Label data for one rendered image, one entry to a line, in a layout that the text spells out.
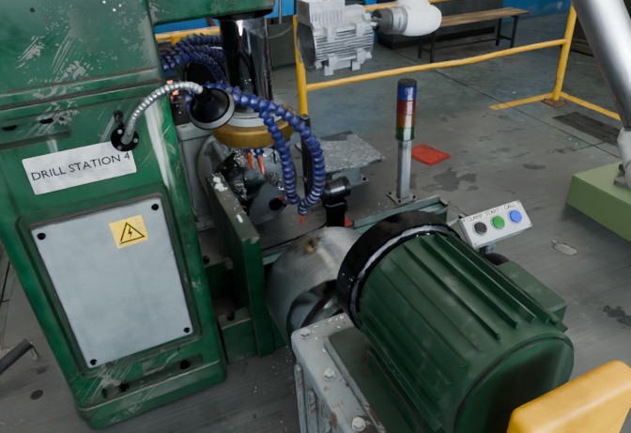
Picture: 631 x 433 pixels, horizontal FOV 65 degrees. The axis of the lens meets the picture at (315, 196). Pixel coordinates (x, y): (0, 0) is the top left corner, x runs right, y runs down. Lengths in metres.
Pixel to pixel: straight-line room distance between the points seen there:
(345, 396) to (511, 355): 0.26
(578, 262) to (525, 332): 1.07
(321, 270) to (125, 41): 0.48
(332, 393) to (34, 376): 0.86
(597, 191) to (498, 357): 1.29
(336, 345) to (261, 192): 0.73
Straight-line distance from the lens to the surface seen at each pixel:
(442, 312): 0.54
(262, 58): 0.99
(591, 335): 1.38
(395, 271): 0.60
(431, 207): 1.51
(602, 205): 1.77
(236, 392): 1.19
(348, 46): 1.64
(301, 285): 0.89
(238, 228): 1.04
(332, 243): 0.93
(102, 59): 0.79
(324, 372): 0.73
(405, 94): 1.58
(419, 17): 1.81
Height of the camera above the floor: 1.72
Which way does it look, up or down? 31 degrees down
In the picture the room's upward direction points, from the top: 3 degrees counter-clockwise
